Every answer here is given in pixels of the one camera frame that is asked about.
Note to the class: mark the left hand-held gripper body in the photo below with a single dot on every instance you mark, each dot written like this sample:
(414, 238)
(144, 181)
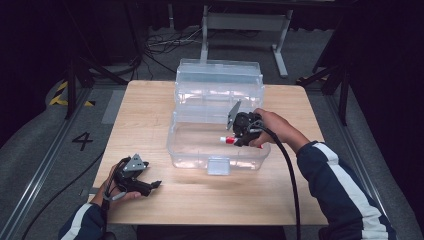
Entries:
(128, 178)

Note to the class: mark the clear plastic storage box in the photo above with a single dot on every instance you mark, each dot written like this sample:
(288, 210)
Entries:
(200, 146)

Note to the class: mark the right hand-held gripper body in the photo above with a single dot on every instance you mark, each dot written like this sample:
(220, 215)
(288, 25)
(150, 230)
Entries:
(248, 125)

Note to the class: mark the person's left hand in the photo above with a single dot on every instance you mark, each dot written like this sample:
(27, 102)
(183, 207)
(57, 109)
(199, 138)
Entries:
(106, 193)

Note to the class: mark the black metal stand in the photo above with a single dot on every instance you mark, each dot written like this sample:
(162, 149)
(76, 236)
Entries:
(71, 86)
(343, 96)

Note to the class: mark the red and white tube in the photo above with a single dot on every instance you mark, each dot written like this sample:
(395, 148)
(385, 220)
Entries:
(229, 140)

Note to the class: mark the yellow and black floor tape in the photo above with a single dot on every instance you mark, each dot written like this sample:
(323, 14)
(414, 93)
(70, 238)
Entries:
(57, 99)

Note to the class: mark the person's right hand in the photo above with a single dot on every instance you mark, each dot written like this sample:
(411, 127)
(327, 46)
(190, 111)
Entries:
(280, 131)

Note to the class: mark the grey metal table frame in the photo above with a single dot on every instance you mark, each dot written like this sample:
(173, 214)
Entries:
(245, 21)

